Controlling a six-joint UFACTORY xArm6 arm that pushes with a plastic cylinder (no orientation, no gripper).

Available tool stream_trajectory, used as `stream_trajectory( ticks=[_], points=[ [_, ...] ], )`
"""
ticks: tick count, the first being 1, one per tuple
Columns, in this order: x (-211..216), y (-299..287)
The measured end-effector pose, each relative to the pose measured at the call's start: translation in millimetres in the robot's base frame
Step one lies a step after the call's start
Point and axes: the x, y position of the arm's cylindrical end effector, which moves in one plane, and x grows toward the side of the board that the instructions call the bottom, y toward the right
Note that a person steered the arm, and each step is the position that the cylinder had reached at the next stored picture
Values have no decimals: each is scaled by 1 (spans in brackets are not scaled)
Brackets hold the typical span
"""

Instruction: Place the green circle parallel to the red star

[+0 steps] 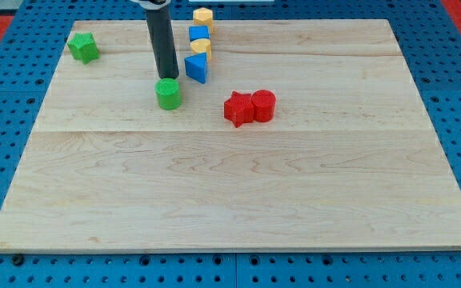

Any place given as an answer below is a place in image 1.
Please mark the green cylinder block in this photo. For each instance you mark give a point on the green cylinder block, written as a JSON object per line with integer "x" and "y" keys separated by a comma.
{"x": 168, "y": 94}

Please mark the red star block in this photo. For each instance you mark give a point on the red star block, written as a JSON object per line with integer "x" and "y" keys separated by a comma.
{"x": 239, "y": 108}

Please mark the blue triangle block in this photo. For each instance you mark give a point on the blue triangle block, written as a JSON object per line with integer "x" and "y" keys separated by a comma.
{"x": 196, "y": 67}

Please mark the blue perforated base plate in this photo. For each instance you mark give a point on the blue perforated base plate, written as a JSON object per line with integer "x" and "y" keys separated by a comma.
{"x": 429, "y": 38}

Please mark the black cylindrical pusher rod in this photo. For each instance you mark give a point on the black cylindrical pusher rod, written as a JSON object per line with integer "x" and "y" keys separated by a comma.
{"x": 162, "y": 39}

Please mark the wooden board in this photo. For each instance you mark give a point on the wooden board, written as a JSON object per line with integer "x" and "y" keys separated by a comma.
{"x": 350, "y": 161}

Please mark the green star block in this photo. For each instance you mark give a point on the green star block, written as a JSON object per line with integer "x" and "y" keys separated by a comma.
{"x": 83, "y": 47}

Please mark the yellow cylinder block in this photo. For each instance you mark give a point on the yellow cylinder block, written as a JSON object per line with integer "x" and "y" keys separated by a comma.
{"x": 200, "y": 46}

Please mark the blue cube block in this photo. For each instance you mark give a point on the blue cube block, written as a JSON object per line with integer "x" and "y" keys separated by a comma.
{"x": 198, "y": 32}

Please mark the red cylinder block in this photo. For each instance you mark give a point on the red cylinder block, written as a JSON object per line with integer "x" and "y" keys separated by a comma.
{"x": 264, "y": 105}

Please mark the yellow hexagon block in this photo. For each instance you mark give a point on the yellow hexagon block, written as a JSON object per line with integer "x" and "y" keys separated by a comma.
{"x": 204, "y": 17}

